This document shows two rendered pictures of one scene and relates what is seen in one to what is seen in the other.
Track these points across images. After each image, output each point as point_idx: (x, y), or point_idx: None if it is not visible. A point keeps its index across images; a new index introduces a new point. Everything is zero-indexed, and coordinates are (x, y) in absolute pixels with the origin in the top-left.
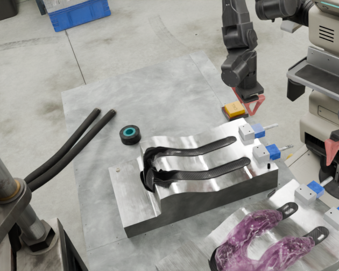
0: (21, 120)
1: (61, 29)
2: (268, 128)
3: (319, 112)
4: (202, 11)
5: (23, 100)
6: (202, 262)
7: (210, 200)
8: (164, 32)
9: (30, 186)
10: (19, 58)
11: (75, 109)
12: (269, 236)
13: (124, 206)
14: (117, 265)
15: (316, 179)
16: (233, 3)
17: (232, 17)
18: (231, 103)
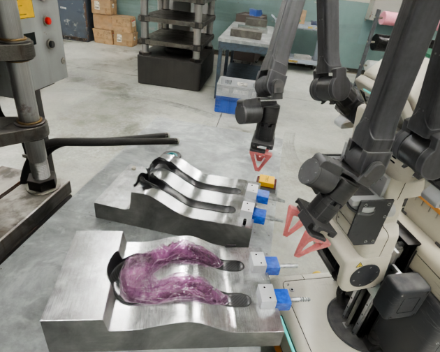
0: None
1: (218, 111)
2: (274, 199)
3: (337, 217)
4: (330, 145)
5: None
6: (110, 251)
7: (177, 224)
8: (290, 145)
9: (59, 140)
10: (178, 114)
11: (154, 128)
12: (188, 269)
13: (110, 191)
14: (67, 228)
15: (325, 303)
16: (274, 49)
17: (268, 62)
18: (266, 175)
